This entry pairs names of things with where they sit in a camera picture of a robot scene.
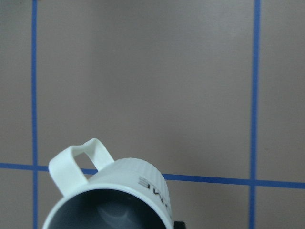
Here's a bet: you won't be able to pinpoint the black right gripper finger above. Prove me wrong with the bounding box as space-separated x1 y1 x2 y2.
173 221 186 229

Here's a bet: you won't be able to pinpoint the white ribbed mug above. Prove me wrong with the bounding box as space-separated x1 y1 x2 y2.
43 138 174 229

